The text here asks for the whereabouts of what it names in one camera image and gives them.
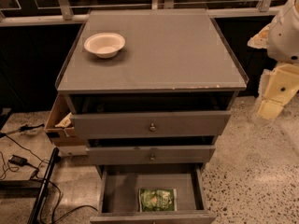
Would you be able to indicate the green jalapeno chip bag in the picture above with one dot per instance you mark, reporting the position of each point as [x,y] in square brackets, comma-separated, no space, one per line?
[157,200]

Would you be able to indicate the grey drawer cabinet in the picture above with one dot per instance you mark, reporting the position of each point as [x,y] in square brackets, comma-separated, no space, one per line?
[173,60]

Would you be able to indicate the black power adapter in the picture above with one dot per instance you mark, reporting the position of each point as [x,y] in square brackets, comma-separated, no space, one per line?
[17,160]

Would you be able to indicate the grey top drawer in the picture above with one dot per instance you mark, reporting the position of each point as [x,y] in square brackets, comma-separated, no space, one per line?
[136,125]

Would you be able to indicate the white paper bowl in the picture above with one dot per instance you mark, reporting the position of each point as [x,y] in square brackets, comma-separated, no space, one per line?
[104,45]

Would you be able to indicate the black plug with cable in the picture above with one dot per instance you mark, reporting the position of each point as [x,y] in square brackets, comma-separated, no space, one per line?
[21,129]

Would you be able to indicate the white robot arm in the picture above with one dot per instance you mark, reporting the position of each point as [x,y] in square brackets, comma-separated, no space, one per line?
[281,39]

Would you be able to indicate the grey bottom drawer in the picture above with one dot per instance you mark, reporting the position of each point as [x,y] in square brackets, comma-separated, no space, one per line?
[119,201]

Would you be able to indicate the round metal top knob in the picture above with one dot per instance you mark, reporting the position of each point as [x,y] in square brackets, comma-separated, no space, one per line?
[152,128]

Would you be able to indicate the black metal bar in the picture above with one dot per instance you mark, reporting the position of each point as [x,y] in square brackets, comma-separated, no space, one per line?
[43,186]

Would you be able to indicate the round metal knob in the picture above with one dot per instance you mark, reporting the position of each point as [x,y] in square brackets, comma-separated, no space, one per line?
[152,157]
[152,128]

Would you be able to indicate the round metal middle knob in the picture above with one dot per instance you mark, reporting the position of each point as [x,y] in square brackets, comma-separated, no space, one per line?
[152,157]

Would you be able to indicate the open cardboard box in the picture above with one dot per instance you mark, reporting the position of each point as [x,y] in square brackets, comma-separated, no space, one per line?
[63,138]

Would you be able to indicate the grey middle drawer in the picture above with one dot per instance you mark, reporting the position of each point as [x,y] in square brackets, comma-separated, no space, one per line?
[141,155]

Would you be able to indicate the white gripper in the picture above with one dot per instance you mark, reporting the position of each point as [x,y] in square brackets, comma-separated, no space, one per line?
[284,37]

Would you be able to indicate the metal window railing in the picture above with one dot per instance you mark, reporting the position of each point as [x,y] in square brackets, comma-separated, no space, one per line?
[26,12]

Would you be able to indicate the grey drawer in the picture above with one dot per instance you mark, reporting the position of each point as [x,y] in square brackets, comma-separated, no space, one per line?
[136,125]
[141,155]
[119,201]

